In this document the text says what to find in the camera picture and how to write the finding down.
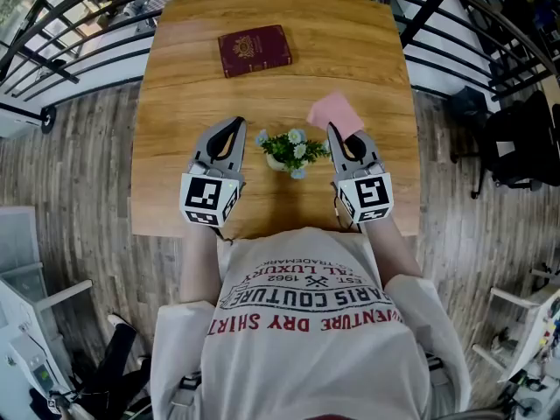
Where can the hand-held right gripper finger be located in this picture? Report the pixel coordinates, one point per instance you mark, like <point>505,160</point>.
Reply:
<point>367,147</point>
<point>334,151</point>

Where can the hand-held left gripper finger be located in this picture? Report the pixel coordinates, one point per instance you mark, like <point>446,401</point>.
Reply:
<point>205,140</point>
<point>238,151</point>

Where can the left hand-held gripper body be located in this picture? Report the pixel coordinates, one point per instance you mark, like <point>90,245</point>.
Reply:
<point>209,197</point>

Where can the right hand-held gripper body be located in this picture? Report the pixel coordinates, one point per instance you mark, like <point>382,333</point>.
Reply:
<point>367,195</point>

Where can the pink cloth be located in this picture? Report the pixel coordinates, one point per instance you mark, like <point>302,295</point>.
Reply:
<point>334,112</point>

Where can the small flowering potted plant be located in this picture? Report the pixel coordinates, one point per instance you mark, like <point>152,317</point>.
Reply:
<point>291,151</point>

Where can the person's right forearm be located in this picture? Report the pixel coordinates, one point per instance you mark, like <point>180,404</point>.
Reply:
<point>391,252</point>

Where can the person's left forearm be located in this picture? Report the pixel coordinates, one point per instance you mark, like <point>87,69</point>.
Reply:
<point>199,265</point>

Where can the dark red hardcover book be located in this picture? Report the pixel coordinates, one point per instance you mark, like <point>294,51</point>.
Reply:
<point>254,51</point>

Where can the black office chair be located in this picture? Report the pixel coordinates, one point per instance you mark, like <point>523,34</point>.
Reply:
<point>512,142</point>

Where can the person's white printed shirt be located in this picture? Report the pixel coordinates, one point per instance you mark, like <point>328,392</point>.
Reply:
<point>306,331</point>

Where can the person's white shoe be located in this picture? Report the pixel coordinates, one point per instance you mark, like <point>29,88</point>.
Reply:
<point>118,320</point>

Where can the black round wheel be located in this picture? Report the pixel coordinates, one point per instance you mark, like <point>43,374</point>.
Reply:
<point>48,119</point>

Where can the black metal railing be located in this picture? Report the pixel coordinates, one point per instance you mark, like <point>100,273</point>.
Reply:
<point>65,20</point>

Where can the person's black trouser leg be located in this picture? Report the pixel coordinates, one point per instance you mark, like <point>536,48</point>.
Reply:
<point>116,366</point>

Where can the white cluttered table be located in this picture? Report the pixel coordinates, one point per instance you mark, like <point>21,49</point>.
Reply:
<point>525,322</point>

